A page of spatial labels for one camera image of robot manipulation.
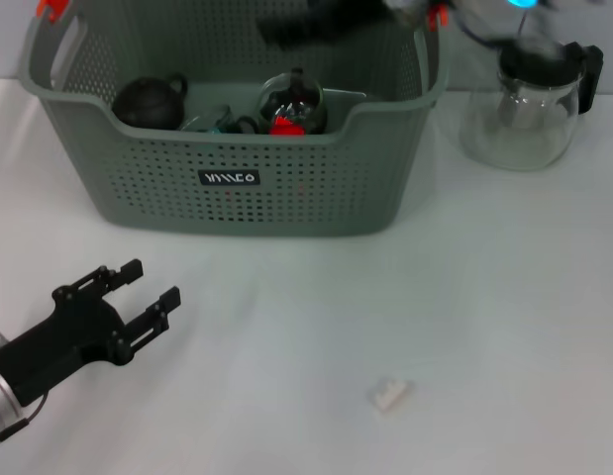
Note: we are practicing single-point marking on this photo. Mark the white plastic brick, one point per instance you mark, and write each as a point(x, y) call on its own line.
point(391, 395)

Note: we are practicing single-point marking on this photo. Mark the teal square brick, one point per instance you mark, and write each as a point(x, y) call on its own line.
point(219, 127)

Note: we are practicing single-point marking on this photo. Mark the red slope brick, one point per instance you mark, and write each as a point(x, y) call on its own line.
point(286, 128)

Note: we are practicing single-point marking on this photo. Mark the glass teacup black sleeve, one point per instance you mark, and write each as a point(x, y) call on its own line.
point(244, 123)
point(291, 99)
point(202, 119)

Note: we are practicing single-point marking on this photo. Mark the glass pitcher black lid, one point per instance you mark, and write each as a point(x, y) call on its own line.
point(519, 114)

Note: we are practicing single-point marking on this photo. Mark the dark clay teapot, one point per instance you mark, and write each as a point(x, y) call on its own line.
point(147, 104)

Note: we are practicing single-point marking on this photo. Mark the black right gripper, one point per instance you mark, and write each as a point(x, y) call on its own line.
point(316, 22)

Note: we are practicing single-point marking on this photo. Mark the grey perforated storage bin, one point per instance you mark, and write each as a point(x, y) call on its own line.
point(236, 208)

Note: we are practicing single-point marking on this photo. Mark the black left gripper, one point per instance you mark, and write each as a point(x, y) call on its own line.
point(58, 341)

